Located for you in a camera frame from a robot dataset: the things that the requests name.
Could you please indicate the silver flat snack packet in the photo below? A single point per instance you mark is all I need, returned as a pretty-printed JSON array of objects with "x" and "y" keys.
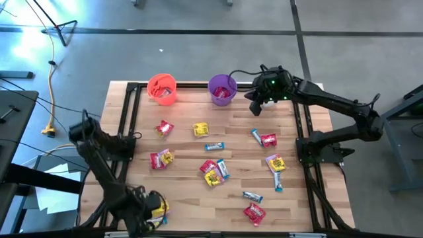
[{"x": 256, "y": 136}]

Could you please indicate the black desk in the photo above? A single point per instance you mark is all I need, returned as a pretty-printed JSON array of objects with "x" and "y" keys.
[{"x": 15, "y": 132}]

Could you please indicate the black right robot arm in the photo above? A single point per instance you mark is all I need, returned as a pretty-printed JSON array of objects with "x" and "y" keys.
[{"x": 330, "y": 99}]

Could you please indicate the purple plastic bucket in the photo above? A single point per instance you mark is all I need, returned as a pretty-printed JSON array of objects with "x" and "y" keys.
[{"x": 213, "y": 84}]

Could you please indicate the yellow candy pack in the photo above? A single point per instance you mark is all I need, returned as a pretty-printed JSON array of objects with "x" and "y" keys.
[
  {"x": 213, "y": 178},
  {"x": 168, "y": 158},
  {"x": 162, "y": 209},
  {"x": 277, "y": 164},
  {"x": 201, "y": 129}
]

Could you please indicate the orange plastic bucket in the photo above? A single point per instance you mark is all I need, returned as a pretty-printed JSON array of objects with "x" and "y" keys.
[{"x": 153, "y": 82}]

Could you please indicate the silver metal bracket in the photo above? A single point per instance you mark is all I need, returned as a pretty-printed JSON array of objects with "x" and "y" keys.
[
  {"x": 123, "y": 234},
  {"x": 307, "y": 235}
]

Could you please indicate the black flat bar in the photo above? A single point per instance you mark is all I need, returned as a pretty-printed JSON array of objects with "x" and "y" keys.
[{"x": 16, "y": 75}]

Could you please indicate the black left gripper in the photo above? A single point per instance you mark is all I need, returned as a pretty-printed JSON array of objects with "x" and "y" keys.
[{"x": 133, "y": 215}]

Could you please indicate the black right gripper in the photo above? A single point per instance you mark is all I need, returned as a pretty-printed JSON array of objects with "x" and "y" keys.
[{"x": 277, "y": 89}]

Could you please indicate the black desk beam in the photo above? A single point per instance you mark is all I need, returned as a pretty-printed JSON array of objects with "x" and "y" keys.
[{"x": 39, "y": 178}]

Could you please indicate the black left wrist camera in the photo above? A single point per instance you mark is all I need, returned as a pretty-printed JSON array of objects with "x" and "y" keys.
[{"x": 153, "y": 200}]

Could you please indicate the white paper sheets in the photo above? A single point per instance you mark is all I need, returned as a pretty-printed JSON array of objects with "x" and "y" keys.
[{"x": 54, "y": 201}]

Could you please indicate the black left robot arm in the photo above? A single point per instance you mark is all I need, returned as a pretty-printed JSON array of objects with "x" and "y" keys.
[{"x": 99, "y": 164}]

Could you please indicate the red candy pack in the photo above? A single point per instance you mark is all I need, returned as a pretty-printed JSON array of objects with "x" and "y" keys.
[
  {"x": 224, "y": 92},
  {"x": 268, "y": 140},
  {"x": 164, "y": 128},
  {"x": 254, "y": 213},
  {"x": 216, "y": 94},
  {"x": 154, "y": 161},
  {"x": 207, "y": 165}
]

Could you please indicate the grey metal table frame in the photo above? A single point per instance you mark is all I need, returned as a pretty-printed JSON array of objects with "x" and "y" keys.
[{"x": 393, "y": 155}]

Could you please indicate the black tripod stand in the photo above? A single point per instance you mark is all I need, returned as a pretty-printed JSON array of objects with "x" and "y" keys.
[{"x": 49, "y": 18}]

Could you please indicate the grey furniture foot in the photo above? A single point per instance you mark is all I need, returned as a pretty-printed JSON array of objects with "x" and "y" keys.
[{"x": 135, "y": 2}]

